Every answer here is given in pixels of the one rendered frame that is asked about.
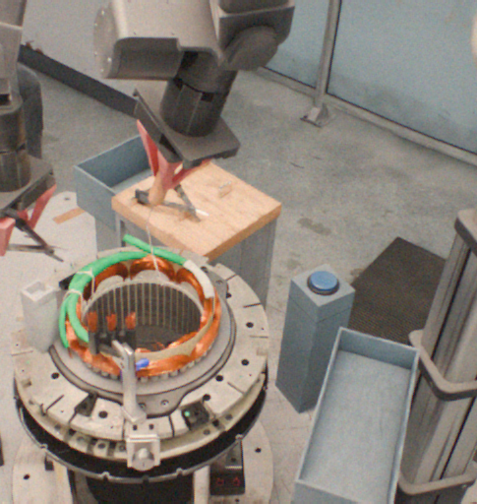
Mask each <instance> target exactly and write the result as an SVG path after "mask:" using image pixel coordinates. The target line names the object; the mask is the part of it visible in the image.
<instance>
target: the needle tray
mask: <svg viewBox="0 0 477 504"><path fill-rule="evenodd" d="M419 354H420V349H419V348H416V347H411V346H405V345H400V344H399V343H397V342H393V341H389V340H385V339H381V338H377V337H373V336H369V335H365V334H362V333H357V331H353V330H350V329H346V328H341V327H339V330H338V333H337V337H336V340H335V344H334V347H333V350H332V355H331V358H330V361H329V364H328V371H327V374H326V378H325V381H324V385H323V387H322V391H321V392H320V394H319V398H318V402H317V405H316V408H315V412H314V416H313V419H312V422H311V427H310V430H309V433H308V436H307V441H306V444H305V447H304V452H303V455H302V458H301V461H300V466H299V469H297V471H298V472H296V476H295V479H294V483H293V489H292V494H291V500H290V503H292V504H392V503H393V498H394V493H395V487H396V482H397V475H398V474H399V472H398V470H400V464H399V463H401V458H402V452H403V446H404V441H405V434H406V429H407V423H408V417H409V412H410V406H411V401H412V395H413V389H414V383H415V377H416V372H417V365H418V360H419Z"/></svg>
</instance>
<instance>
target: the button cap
mask: <svg viewBox="0 0 477 504"><path fill-rule="evenodd" d="M310 285H311V286H312V287H313V288H314V289H316V290H319V291H332V290H334V289H335V288H336V285H337V278H336V276H335V275H334V274H332V273H329V272H326V271H317V272H314V273H313V274H312V276H311V277H310Z"/></svg>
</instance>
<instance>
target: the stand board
mask: <svg viewBox="0 0 477 504"><path fill-rule="evenodd" d="M154 179H155V177H153V176H151V177H150V178H148V179H146V180H144V181H142V182H139V183H137V184H135V185H134V186H132V187H130V189H128V190H126V191H123V192H121V193H119V194H118V195H116V196H114V197H112V209H113V210H114V211H116V212H117V213H119V214H120V215H122V216H124V217H125V218H127V219H128V220H130V221H132V222H133V223H134V224H135V225H136V226H139V227H140V228H142V229H143V230H145V231H146V232H148V231H147V228H146V227H145V222H146V221H147V220H148V217H149V221H148V224H147V223H146V225H147V226H148V228H149V234H151V235H152V236H154V237H156V238H157V239H159V240H160V241H162V243H163V244H165V245H166V246H168V247H169V248H175V249H180V250H181V255H182V253H183V251H184V250H185V251H189V252H192V253H197V254H200V255H202V256H205V257H208V258H209V261H211V260H213V259H215V258H216V257H218V256H219V255H221V254H222V253H224V252H225V251H227V250H228V249H230V248H231V247H234V246H235V245H237V244H238V243H240V241H241V240H243V239H244V238H246V237H247V236H249V235H250V234H252V233H254V232H256V231H257V230H259V229H260V228H262V227H263V226H265V225H266V224H268V222H269V221H271V220H274V219H275V218H277V217H278V216H280V213H281V204H280V202H278V201H276V200H275V199H274V198H271V197H269V196H268V195H266V194H264V193H262V192H261V191H259V190H257V189H256V188H254V187H251V186H249V185H248V184H246V182H244V181H242V180H241V179H239V178H237V177H236V176H234V175H231V174H229V173H228V172H226V171H224V170H223V169H221V168H219V167H217V166H216V164H214V163H211V162H210V163H209V164H207V165H205V167H203V168H202V169H200V170H198V171H196V172H193V173H192V174H190V175H188V176H187V177H186V178H184V179H183V180H182V181H181V182H180V183H181V184H182V188H183V190H184V191H185V193H186V195H187V196H188V198H189V200H190V201H191V203H192V205H195V207H196V208H198V209H201V210H203V211H205V212H207V213H209V216H207V215H204V214H201V213H199V212H197V213H196V215H197V216H198V217H199V218H200V219H201V221H198V220H197V219H196V218H194V217H192V216H189V217H187V218H185V219H184V220H181V221H179V220H178V218H179V210H175V209H170V208H166V207H162V206H157V207H153V209H152V211H151V214H150V216H149V213H150V210H151V208H152V206H151V205H150V204H149V203H146V202H144V201H141V202H139V203H138V204H136V205H134V207H132V208H131V207H130V198H132V197H134V196H135V190H136V189H139V190H143V191H146V190H148V189H150V188H151V186H152V183H153V181H154ZM229 180H231V181H232V188H231V191H230V192H229V193H227V194H225V195H224V196H222V197H220V198H219V197H218V188H219V187H221V186H222V185H224V183H226V182H227V181H229ZM177 195H179V193H177V192H176V191H174V190H173V189H170V190H168V191H167V194H166V196H165V199H164V200H167V201H171V202H176V203H180V205H184V206H185V203H184V201H183V200H182V199H181V198H179V197H177ZM179 196H180V195H179Z"/></svg>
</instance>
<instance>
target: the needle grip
mask: <svg viewBox="0 0 477 504"><path fill-rule="evenodd" d="M167 191H168V190H166V191H163V189H162V185H161V178H160V170H158V171H157V173H156V176H155V179H154V181H153V183H152V186H151V189H150V192H149V196H148V198H149V201H150V202H151V203H152V204H153V205H154V206H161V204H162V203H163V201H164V199H165V196H166V194H167Z"/></svg>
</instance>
